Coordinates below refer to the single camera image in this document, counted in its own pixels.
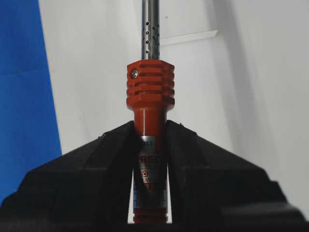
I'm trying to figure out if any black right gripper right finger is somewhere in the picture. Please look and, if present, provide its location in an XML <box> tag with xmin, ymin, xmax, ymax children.
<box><xmin>167</xmin><ymin>121</ymin><xmax>309</xmax><ymax>232</ymax></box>

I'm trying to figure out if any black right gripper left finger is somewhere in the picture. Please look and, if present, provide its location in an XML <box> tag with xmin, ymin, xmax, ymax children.
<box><xmin>0</xmin><ymin>122</ymin><xmax>140</xmax><ymax>232</ymax></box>

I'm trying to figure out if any orange-handled soldering iron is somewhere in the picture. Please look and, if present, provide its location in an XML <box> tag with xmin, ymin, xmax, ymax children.
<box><xmin>126</xmin><ymin>0</ymin><xmax>175</xmax><ymax>224</ymax></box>

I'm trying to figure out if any blue mesh mat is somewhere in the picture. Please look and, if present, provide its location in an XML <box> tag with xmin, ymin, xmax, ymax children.
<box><xmin>0</xmin><ymin>0</ymin><xmax>61</xmax><ymax>199</ymax></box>

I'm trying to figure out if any white board with orange dots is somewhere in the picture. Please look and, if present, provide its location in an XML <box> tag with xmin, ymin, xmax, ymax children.
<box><xmin>39</xmin><ymin>0</ymin><xmax>309</xmax><ymax>217</ymax></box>

